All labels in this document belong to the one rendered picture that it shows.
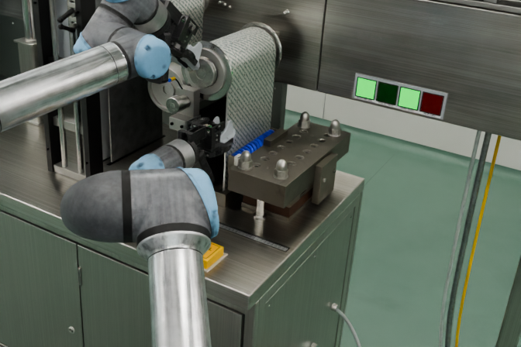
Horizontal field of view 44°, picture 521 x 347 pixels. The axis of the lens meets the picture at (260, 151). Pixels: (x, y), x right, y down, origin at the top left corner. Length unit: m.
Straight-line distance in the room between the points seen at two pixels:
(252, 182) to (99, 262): 0.43
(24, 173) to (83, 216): 0.88
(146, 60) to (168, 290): 0.42
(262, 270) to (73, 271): 0.55
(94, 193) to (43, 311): 0.98
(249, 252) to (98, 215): 0.58
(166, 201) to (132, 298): 0.69
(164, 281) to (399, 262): 2.31
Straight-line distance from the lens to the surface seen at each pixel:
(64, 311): 1.89
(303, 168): 1.62
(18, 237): 1.88
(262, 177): 1.56
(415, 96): 1.72
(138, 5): 1.31
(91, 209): 1.02
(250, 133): 1.73
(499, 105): 1.68
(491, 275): 3.27
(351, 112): 4.45
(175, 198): 1.00
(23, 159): 1.97
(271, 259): 1.49
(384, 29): 1.71
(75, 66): 1.13
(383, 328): 2.79
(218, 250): 1.47
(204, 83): 1.57
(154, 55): 1.17
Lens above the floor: 1.75
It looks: 25 degrees down
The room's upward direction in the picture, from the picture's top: 4 degrees clockwise
